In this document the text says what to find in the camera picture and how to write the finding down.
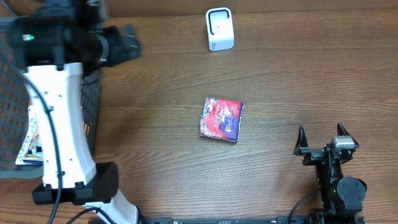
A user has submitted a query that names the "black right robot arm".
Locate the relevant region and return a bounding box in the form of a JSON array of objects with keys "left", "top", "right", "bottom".
[{"left": 293, "top": 123, "right": 368, "bottom": 223}]

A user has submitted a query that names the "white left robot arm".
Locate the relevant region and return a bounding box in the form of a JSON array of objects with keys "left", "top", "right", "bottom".
[{"left": 6, "top": 1, "right": 140, "bottom": 224}]

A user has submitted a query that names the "white barcode scanner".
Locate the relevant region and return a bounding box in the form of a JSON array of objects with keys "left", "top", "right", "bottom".
[{"left": 205, "top": 7, "right": 234, "bottom": 52}]

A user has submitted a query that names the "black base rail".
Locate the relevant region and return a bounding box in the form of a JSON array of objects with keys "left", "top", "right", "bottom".
[{"left": 142, "top": 215, "right": 366, "bottom": 224}]

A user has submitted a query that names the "grey plastic shopping basket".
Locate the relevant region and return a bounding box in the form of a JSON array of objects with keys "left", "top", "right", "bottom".
[{"left": 1, "top": 17, "right": 101, "bottom": 179}]

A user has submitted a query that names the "yellow red snack bag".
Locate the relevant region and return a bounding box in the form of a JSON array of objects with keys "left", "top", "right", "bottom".
[{"left": 15, "top": 105, "right": 44, "bottom": 166}]

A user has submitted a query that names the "red purple snack packet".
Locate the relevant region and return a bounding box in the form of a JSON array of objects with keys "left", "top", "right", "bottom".
[{"left": 200, "top": 97, "right": 244, "bottom": 142}]

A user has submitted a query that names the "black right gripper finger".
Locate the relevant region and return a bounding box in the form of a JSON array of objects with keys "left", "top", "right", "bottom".
[
  {"left": 295, "top": 124, "right": 308, "bottom": 150},
  {"left": 336, "top": 122, "right": 350, "bottom": 136}
]

